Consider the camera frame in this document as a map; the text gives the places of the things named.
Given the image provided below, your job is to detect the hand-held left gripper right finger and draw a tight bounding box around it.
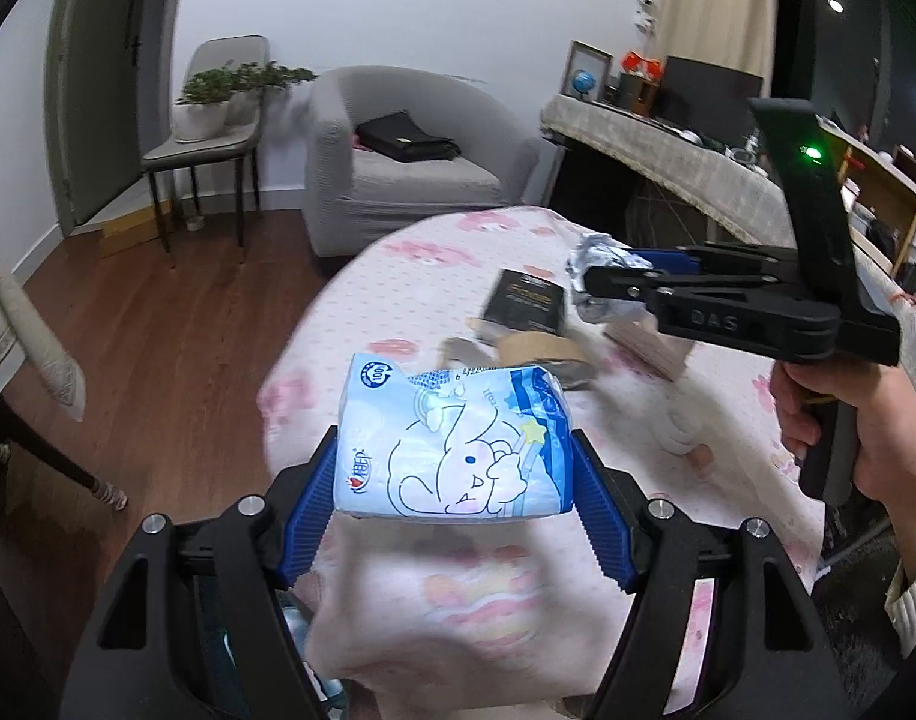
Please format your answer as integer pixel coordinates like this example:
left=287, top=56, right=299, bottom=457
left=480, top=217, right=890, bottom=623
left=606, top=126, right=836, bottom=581
left=570, top=431, right=853, bottom=720

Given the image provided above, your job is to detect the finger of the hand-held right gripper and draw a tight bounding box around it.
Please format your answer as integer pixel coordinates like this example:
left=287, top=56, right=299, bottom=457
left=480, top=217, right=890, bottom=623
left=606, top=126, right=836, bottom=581
left=582, top=266, right=729, bottom=310
left=629, top=242, right=802, bottom=280

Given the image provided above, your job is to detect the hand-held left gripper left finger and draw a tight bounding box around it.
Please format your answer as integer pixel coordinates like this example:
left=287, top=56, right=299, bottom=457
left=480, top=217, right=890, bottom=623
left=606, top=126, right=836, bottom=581
left=59, top=426, right=346, bottom=720

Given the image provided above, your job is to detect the silver wrapper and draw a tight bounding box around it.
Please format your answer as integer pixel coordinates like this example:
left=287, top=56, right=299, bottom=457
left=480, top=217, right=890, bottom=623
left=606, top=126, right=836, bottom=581
left=567, top=234, right=655, bottom=325

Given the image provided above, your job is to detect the black tissue packet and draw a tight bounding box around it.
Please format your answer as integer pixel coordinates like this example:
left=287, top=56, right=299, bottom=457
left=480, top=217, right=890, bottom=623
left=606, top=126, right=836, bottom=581
left=479, top=268, right=568, bottom=335

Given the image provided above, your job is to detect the dark trash bin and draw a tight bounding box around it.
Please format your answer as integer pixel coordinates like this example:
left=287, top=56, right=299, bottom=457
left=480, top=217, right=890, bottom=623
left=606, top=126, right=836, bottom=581
left=191, top=577, right=354, bottom=720

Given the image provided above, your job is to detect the blue white tissue packet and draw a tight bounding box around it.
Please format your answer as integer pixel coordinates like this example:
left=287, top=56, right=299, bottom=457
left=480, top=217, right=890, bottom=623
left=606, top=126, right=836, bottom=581
left=332, top=351, right=577, bottom=522

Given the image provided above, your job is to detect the person's right hand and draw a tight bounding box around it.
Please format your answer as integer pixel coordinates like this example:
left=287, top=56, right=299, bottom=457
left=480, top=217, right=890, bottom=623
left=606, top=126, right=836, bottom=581
left=769, top=364, right=916, bottom=541

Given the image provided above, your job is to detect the tan paper box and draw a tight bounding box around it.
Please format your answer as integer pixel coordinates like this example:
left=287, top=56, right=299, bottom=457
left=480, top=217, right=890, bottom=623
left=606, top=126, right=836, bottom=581
left=604, top=315, right=693, bottom=380

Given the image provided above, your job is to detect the wooden bookshelf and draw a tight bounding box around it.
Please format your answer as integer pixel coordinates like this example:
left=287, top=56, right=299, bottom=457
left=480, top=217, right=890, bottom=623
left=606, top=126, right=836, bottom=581
left=833, top=124, right=916, bottom=317

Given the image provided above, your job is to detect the side counter with lace cloth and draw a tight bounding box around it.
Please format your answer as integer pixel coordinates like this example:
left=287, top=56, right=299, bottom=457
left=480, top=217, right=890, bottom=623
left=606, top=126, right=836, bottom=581
left=540, top=94, right=802, bottom=245

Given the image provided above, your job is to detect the brown cardboard piece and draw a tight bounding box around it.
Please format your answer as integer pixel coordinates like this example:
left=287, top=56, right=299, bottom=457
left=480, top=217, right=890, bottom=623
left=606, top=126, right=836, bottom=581
left=494, top=331, right=595, bottom=391

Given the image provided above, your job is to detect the black monitor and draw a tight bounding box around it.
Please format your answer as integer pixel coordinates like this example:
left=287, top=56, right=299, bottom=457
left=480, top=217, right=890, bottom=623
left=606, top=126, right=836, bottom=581
left=657, top=55, right=765, bottom=138

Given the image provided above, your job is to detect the red ornament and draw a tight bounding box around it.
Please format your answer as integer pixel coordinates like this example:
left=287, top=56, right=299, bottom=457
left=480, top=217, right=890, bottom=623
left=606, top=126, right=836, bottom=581
left=619, top=49, right=666, bottom=80

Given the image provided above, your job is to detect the grey armchair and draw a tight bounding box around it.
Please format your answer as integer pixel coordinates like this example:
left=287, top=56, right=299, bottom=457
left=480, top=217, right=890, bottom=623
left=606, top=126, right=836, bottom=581
left=304, top=66, right=543, bottom=257

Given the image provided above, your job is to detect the black bag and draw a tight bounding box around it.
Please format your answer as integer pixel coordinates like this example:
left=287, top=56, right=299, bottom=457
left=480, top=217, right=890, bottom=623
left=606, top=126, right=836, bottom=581
left=353, top=111, right=460, bottom=163

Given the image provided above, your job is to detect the beige curtain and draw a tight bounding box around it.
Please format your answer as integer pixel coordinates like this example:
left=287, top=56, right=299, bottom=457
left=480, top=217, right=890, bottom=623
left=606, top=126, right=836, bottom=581
left=649, top=0, right=779, bottom=80

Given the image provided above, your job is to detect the dark wooden table leg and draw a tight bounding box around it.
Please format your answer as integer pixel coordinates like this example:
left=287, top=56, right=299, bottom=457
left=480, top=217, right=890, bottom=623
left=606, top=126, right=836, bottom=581
left=0, top=390, right=129, bottom=512

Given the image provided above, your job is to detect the cardboard box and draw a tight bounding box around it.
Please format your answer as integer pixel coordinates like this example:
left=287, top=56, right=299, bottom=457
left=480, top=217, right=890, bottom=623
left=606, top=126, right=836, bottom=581
left=98, top=199, right=178, bottom=257

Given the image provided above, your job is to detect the beige patterned tablecloth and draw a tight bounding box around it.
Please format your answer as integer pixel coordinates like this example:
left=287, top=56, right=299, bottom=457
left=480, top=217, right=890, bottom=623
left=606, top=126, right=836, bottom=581
left=0, top=217, right=88, bottom=425

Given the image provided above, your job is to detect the grey chair with black legs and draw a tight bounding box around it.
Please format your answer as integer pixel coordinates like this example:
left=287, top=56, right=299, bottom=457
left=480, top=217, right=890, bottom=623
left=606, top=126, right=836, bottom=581
left=141, top=35, right=271, bottom=268

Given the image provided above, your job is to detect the potted plant in white pot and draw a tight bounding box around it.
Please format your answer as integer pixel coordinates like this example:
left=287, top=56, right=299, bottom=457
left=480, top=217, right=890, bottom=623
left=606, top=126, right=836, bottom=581
left=225, top=60, right=318, bottom=125
left=174, top=67, right=238, bottom=142

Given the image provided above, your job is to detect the grey door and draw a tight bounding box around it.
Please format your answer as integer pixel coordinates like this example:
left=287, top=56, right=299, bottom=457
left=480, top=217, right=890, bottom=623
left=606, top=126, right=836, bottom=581
left=45, top=0, right=193, bottom=237

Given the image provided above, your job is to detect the picture frame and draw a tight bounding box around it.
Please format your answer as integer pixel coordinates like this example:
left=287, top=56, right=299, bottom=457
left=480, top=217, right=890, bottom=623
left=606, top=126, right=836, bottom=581
left=561, top=40, right=615, bottom=103

